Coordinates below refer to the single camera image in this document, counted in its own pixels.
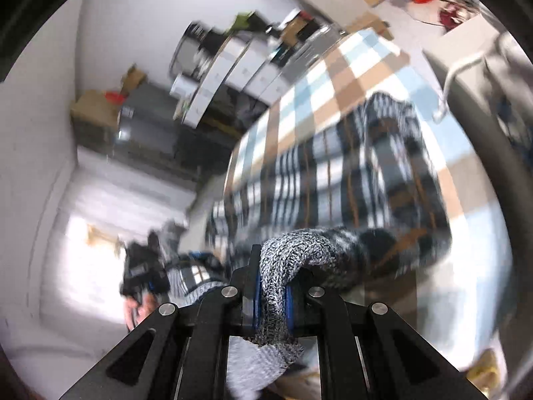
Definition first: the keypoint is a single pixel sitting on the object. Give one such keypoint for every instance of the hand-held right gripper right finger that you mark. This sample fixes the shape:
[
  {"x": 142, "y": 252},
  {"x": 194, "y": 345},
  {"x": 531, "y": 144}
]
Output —
[{"x": 302, "y": 300}]

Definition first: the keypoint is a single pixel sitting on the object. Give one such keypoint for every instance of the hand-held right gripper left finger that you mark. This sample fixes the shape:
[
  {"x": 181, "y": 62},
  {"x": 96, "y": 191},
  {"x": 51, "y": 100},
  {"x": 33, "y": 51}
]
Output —
[{"x": 245, "y": 296}]

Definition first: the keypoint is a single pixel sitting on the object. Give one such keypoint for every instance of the plaid fleece jacket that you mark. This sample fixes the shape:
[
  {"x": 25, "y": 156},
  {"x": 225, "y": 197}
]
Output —
[{"x": 333, "y": 175}]

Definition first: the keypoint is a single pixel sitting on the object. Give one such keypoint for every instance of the person's left hand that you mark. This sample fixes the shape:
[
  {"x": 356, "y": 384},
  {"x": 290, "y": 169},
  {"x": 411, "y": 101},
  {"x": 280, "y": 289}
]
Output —
[{"x": 139, "y": 310}]

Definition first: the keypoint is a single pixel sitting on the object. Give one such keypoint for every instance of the dark glass wardrobe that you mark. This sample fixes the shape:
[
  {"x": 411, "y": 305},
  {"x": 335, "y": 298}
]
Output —
[{"x": 100, "y": 137}]

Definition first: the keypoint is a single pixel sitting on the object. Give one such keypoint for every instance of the grey refrigerator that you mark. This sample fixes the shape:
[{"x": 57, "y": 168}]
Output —
[{"x": 145, "y": 121}]

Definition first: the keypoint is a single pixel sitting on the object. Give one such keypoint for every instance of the tall cardboard box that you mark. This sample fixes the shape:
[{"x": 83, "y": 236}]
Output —
[{"x": 93, "y": 106}]

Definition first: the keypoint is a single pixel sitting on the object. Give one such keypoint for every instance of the red box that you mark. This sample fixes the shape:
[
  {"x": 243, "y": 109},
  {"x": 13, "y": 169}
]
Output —
[{"x": 114, "y": 96}]

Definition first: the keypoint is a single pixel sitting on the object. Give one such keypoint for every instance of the white electric kettle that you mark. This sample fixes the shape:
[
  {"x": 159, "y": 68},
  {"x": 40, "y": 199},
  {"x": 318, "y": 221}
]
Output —
[{"x": 182, "y": 85}]

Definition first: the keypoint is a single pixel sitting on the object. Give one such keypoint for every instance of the open cardboard box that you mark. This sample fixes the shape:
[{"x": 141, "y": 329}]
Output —
[{"x": 133, "y": 77}]

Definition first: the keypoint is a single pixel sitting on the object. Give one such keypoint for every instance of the checkered bed sheet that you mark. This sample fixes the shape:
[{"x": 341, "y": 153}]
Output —
[{"x": 316, "y": 91}]

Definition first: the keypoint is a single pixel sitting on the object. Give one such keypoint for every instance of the white desk with drawers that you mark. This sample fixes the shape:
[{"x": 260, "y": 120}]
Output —
[{"x": 233, "y": 62}]

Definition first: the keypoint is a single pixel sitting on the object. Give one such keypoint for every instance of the black bucket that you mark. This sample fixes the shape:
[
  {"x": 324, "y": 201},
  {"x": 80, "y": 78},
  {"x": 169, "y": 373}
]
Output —
[{"x": 200, "y": 37}]

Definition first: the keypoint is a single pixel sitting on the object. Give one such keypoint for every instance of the silver suitcase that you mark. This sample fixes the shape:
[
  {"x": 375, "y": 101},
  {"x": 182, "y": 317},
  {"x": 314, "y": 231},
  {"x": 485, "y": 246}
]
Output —
[{"x": 316, "y": 46}]

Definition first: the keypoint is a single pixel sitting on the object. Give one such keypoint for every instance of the dark wrapped bouquet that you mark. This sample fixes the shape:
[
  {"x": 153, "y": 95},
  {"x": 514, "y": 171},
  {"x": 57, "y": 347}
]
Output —
[{"x": 241, "y": 21}]

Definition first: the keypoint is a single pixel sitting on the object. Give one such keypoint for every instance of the brown cardboard box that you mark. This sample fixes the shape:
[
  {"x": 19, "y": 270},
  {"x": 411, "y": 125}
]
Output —
[{"x": 295, "y": 29}]

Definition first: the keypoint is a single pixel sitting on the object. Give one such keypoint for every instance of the grey hoodie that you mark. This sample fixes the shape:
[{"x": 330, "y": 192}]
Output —
[{"x": 470, "y": 87}]

